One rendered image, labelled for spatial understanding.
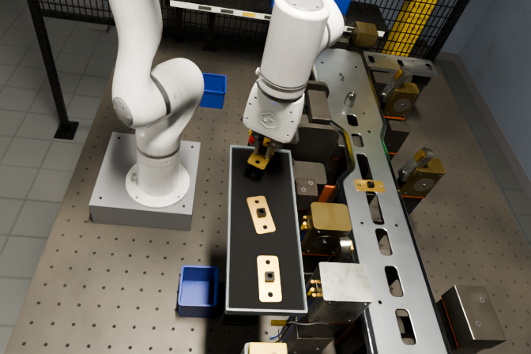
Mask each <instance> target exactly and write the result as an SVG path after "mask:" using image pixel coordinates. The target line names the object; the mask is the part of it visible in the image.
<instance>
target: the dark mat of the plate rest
mask: <svg viewBox="0 0 531 354"><path fill-rule="evenodd" d="M253 151H254V150H253V149H236V148H232V189H231V226H230V262H229V298H228V307H229V308H243V309H270V310H298V311H304V306H303V291H302V283H301V275H300V267H299V252H298V243H297V236H296V221H295V213H294V205H293V196H292V181H291V173H290V165H289V157H288V153H279V152H275V153H274V154H273V155H272V156H271V158H270V160H269V163H268V164H267V165H266V167H265V169H260V168H257V167H255V166H253V165H251V164H248V163H247V161H248V159H249V158H250V156H251V154H252V152H253ZM257 196H264V197H265V200H266V203H267V205H268V208H269V212H270V215H271V217H272V219H273V223H274V226H275V232H270V233H265V234H258V233H257V232H256V229H255V226H254V222H253V219H252V216H251V214H250V209H249V206H248V204H247V199H248V198H252V197H257ZM258 256H276V257H277V259H278V266H279V275H280V283H281V301H280V302H262V301H260V299H259V287H258V261H257V258H258Z"/></svg>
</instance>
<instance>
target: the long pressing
mask: <svg viewBox="0 0 531 354"><path fill-rule="evenodd" d="M321 62H323V63H321ZM355 66H356V67H357V68H356V67H355ZM340 73H342V76H340V75H339V74H340ZM311 76H312V80H313V81H322V82H325V83H326V84H327V85H328V87H329V91H330V94H329V96H328V99H327V101H328V105H329V110H330V117H331V122H330V126H334V127H336V128H337V130H338V133H339V134H340V136H341V138H342V141H343V145H344V149H345V155H346V159H347V163H348V170H346V171H345V172H344V173H343V174H342V175H341V176H340V177H339V178H338V179H337V181H336V189H337V197H338V201H339V204H344V205H346V206H347V207H348V213H349V217H350V221H351V225H352V230H351V231H350V232H349V234H348V235H347V237H349V238H350V240H351V241H352V245H353V252H352V256H350V258H349V260H350V263H352V264H364V265H366V267H367V273H368V277H369V281H370V285H371V291H372V295H373V299H374V301H373V302H372V303H371V304H370V305H369V306H368V307H367V308H366V309H365V310H364V311H363V312H362V313H361V314H360V317H361V322H362V327H363V334H364V339H365V343H366V347H367V354H452V352H451V350H450V345H449V342H448V340H447V337H446V333H445V330H444V327H443V323H442V320H441V318H440V315H439V310H438V308H437V305H436V302H435V298H434V295H433V292H432V290H431V286H430V283H429V280H428V277H427V273H426V270H425V268H424V264H423V260H422V258H421V255H420V251H419V248H418V246H417V242H416V238H415V236H414V233H413V230H412V225H411V223H410V220H409V216H408V214H407V211H406V208H405V203H404V201H403V198H402V196H401V191H400V188H399V186H398V183H397V179H396V176H395V173H394V169H393V166H392V164H391V161H390V156H389V153H388V151H387V148H386V144H385V142H384V136H385V132H386V121H385V119H384V116H383V113H382V109H381V107H380V104H379V101H378V97H377V95H376V92H375V88H374V86H373V83H372V80H371V76H370V74H369V71H368V68H367V64H366V62H365V60H364V57H363V56H362V55H361V53H359V52H357V51H350V50H343V49H337V48H332V47H329V48H327V49H326V50H324V51H323V52H322V53H321V54H320V55H319V56H318V57H317V59H316V61H315V62H314V66H313V69H312V70H311ZM343 76H344V80H343V81H341V78H342V77H343ZM350 92H354V93H355V94H356V100H355V102H354V104H353V106H352V107H346V106H345V105H344V101H345V97H346V96H347V95H348V93H350ZM363 113H365V115H364V114H363ZM347 115H351V116H354V117H355V118H356V122H357V126H350V125H349V124H348V119H347ZM368 131H370V133H368ZM352 134H358V135H360V137H361V141H362V144H363V147H356V146H354V144H353V140H352ZM357 155H364V156H365V157H366V158H367V164H368V167H369V170H370V173H371V178H372V180H374V181H382V182H383V185H384V187H385V193H379V192H373V193H375V194H376V197H377V200H378V205H379V208H380V212H381V214H382V220H383V224H375V223H374V222H373V220H372V217H371V211H370V208H369V205H368V201H367V195H366V193H367V192H368V191H358V190H357V189H356V185H355V182H354V181H355V179H362V176H361V173H360V166H359V163H358V160H357ZM360 222H363V224H361V223H360ZM395 224H397V227H396V226H395ZM375 230H384V231H385V232H386V235H387V238H388V241H389V245H390V249H391V255H383V254H382V253H381V252H380V249H379V245H378V240H377V236H376V233H375ZM386 267H394V268H395V269H396V271H397V276H398V280H399V282H400V286H401V291H402V296H392V295H391V293H390V288H389V285H388V281H387V278H386V272H385V268H386ZM379 300H380V301H381V302H382V304H379V303H378V301H379ZM396 310H404V311H406V312H407V313H408V316H409V321H410V324H411V327H412V332H413V336H414V339H415V343H414V344H413V345H407V344H405V343H404V342H403V340H402V339H401V332H400V329H399V325H398V322H397V316H396Z"/></svg>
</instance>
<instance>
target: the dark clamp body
mask: <svg viewBox="0 0 531 354"><path fill-rule="evenodd" d="M294 163H295V164H294V165H293V166H292V170H293V178H294V182H295V180H296V178H305V179H316V183H317V189H318V198H317V200H316V202H318V200H319V198H320V196H321V194H322V192H323V189H324V187H325V185H326V183H327V179H326V171H325V166H324V165H323V164H321V163H314V162H305V161H296V160H294Z"/></svg>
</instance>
